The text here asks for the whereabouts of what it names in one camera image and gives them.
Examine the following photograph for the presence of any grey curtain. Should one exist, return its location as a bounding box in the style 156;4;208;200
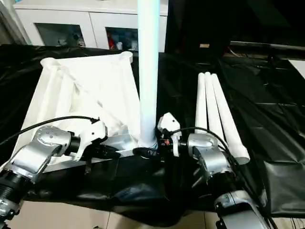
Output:
0;0;30;46

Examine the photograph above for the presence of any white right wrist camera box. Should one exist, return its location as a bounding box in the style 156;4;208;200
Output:
157;113;182;140

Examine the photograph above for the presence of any white plastic table top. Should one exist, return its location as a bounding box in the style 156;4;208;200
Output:
12;52;159;168

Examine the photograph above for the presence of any black metal rail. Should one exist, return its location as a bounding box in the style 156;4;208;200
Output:
229;42;305;53

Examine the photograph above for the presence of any white plastic table leg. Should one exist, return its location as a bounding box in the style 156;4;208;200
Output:
211;73;251;166
204;72;230;145
195;73;209;135
137;0;161;150

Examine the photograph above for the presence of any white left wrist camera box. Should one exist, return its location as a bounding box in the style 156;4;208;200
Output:
76;119;108;159

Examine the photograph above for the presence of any white flat board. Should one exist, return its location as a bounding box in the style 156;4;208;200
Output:
288;58;305;80

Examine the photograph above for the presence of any white cabinet with glass doors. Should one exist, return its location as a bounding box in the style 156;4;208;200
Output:
13;0;168;53

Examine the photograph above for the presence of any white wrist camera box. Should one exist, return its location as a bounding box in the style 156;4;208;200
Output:
157;113;182;140
76;119;108;159

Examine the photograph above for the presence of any black mat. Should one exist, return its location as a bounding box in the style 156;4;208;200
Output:
0;44;305;225

